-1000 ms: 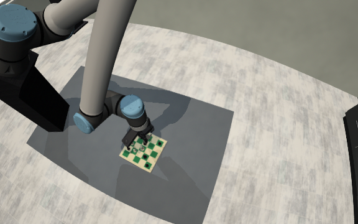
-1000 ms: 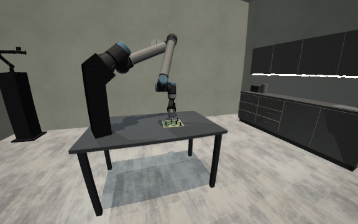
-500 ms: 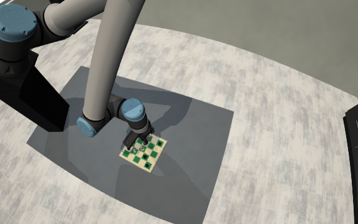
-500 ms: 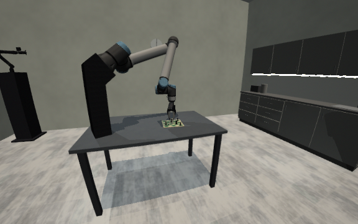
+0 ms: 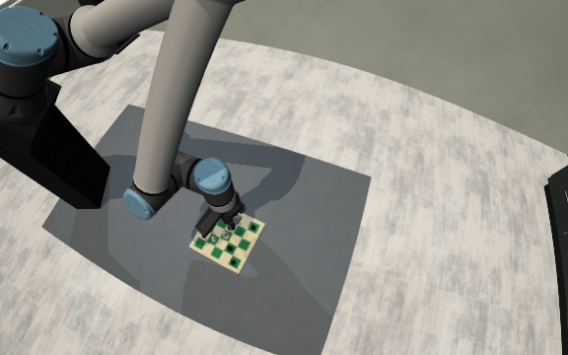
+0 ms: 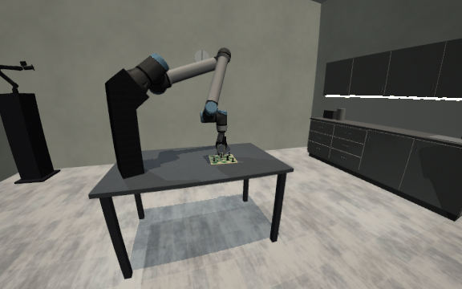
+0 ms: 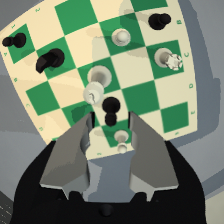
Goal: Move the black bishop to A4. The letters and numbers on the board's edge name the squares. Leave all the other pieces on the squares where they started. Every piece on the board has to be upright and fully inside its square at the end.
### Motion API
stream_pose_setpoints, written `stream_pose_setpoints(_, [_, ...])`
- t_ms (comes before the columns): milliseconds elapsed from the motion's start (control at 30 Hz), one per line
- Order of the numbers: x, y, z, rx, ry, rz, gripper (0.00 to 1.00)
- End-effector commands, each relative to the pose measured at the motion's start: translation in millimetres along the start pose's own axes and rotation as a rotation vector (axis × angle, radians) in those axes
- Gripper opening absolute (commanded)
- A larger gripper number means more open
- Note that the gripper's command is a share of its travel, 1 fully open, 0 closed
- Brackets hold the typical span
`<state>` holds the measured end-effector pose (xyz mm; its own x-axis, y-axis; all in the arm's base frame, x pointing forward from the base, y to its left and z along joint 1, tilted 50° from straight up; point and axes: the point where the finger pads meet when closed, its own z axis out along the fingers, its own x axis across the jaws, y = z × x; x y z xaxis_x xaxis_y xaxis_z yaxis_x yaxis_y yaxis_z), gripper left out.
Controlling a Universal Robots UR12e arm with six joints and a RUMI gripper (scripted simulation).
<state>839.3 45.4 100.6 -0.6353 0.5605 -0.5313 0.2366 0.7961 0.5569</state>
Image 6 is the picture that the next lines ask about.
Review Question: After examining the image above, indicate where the green and cream chessboard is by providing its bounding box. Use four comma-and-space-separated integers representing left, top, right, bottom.
209, 154, 238, 165

